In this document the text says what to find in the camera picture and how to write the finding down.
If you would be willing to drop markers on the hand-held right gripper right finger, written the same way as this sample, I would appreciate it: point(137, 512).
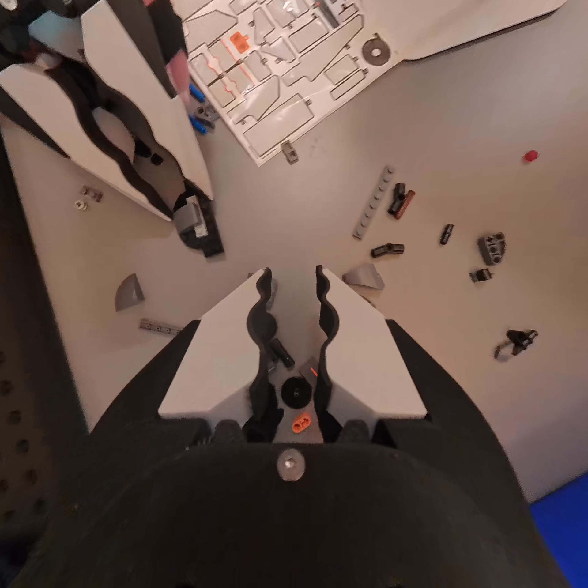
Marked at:
point(372, 367)

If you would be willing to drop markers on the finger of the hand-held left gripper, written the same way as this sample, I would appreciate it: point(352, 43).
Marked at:
point(133, 69)
point(46, 110)

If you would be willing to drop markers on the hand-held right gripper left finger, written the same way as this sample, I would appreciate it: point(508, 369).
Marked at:
point(211, 367)

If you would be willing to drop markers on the grey tile with orange stripe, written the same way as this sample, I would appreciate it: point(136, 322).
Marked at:
point(308, 367)

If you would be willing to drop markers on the black plate lego assembly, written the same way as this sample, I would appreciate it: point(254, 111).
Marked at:
point(206, 243)

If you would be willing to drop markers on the lego sticker sheet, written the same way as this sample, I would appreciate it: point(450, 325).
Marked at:
point(298, 115)

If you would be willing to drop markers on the blue lego pin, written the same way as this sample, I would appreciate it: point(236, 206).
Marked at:
point(197, 91)
point(198, 125)

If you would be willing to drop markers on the black lego pin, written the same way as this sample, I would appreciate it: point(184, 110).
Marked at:
point(143, 149)
point(282, 353)
point(446, 234)

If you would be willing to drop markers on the grey grooved lego plate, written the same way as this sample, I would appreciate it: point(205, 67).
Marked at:
point(151, 324)

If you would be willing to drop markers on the black lego dish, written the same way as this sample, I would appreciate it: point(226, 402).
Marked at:
point(289, 395)

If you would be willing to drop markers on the orange lego liftarm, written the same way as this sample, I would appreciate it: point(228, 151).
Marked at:
point(302, 423)

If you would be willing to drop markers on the grey curved lego slope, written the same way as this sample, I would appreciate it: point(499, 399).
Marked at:
point(363, 278)

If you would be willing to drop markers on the grey quarter dome lego piece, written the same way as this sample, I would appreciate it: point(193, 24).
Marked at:
point(128, 296)

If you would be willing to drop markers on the black angled lego connector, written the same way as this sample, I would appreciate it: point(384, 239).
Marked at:
point(388, 250)

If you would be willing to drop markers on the black and grey lego clip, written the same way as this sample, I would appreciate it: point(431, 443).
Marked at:
point(481, 275)

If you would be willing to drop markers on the dark grey thick lego liftarm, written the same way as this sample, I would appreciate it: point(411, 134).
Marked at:
point(482, 246)

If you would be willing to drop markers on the long light grey lego plate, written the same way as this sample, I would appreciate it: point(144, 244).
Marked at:
point(373, 202)

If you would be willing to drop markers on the red round lego stud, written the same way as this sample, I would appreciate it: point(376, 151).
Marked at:
point(531, 156)

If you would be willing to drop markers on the person's left hand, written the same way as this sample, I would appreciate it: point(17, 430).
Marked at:
point(181, 78)

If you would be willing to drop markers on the small grey two-stud plate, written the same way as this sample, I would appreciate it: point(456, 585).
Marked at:
point(94, 194)

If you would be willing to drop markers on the black connector with grey band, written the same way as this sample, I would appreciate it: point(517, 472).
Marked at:
point(519, 337)

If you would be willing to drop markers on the black connector with brown axle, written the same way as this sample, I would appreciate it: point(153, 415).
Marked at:
point(398, 202)

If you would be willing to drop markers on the black perforated pad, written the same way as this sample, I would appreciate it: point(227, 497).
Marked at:
point(23, 413)

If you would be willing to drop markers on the blue mat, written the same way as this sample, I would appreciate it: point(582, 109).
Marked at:
point(565, 542)

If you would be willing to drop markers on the small grey lego bracket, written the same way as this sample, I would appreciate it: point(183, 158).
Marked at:
point(291, 156)

